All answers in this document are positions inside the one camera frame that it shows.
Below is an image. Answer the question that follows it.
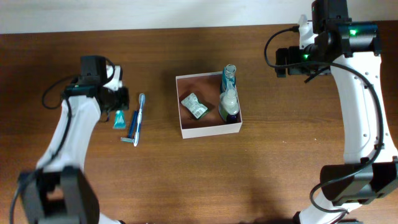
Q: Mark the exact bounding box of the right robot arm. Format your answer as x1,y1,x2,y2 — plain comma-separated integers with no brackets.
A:
275,0,397,223

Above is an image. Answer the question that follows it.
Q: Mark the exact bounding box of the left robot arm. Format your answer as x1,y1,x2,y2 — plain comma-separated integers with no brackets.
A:
14,55,129,223

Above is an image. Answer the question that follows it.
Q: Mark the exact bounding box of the green white soap packet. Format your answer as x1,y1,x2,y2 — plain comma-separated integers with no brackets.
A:
181,93,208,119

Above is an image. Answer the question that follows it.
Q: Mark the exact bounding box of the right black cable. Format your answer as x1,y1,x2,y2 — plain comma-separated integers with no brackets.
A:
263,26,385,224

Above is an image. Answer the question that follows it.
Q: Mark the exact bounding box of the blue Listerine mouthwash bottle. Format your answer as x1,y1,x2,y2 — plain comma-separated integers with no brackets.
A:
220,64,236,93

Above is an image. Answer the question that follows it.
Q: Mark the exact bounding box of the Colgate toothpaste tube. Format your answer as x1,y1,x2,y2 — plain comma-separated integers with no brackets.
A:
113,110,126,129

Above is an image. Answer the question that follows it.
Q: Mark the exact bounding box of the white cardboard box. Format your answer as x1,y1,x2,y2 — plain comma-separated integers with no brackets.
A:
175,72,243,139

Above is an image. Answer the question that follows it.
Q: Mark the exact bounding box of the clear spray bottle dark liquid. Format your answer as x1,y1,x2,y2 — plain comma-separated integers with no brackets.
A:
218,81,239,124

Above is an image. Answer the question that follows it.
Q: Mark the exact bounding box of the blue toothbrush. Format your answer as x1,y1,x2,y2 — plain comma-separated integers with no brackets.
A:
133,93,146,147

